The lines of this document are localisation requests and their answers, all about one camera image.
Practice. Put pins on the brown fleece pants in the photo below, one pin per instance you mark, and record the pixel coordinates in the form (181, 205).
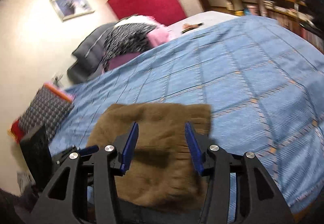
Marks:
(161, 173)

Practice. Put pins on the pink pillow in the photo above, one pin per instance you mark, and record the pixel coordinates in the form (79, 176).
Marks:
(156, 37)

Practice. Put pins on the striped folded clothes stack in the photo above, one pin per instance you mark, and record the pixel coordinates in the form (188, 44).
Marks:
(49, 107)

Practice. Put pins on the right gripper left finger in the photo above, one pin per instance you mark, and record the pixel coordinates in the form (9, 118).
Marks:
(64, 199)

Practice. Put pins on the leopard print garment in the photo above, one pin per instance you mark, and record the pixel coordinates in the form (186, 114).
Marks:
(127, 38)

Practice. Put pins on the blue patterned bedspread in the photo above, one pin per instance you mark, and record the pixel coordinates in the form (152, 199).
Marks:
(263, 82)

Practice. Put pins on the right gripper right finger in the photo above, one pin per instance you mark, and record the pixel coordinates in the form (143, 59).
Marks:
(258, 199)

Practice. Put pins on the dark grey puffer jacket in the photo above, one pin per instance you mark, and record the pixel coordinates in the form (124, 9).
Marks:
(89, 55)

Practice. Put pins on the red wardrobe panel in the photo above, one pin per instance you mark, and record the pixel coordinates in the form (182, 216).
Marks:
(166, 12)

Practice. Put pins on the framed wall picture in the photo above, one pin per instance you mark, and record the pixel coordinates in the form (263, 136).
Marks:
(69, 9)

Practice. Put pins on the small brown item on bed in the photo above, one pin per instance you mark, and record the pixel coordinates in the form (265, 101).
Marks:
(188, 27)

